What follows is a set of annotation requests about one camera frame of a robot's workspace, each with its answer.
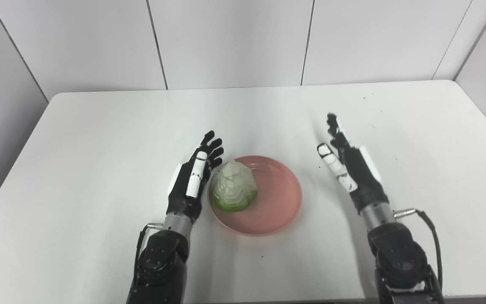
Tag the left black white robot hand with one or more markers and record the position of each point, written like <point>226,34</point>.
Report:
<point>182,194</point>

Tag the pink round plate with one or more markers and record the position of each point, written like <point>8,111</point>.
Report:
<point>274,198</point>

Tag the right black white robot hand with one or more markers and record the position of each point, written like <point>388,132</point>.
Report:
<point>363,177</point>

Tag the green white cabbage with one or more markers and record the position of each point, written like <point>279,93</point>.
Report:
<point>234,188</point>

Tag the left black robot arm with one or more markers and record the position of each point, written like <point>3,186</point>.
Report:
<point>160,261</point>

